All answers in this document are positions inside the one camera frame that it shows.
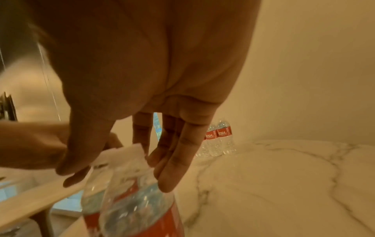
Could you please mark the person's right hand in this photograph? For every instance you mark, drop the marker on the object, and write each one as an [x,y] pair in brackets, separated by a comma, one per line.
[152,57]

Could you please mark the person's left hand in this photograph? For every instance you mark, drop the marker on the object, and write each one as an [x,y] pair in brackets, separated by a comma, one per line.
[32,143]

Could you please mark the red label water bottle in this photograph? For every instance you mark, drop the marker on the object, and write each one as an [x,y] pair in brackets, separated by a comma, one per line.
[211,141]
[137,203]
[92,196]
[225,136]
[201,149]

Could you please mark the wooden chair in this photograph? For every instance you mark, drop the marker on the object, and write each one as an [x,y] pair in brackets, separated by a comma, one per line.
[35,201]

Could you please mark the blue bottle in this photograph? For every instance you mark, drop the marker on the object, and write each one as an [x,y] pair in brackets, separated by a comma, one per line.
[157,126]

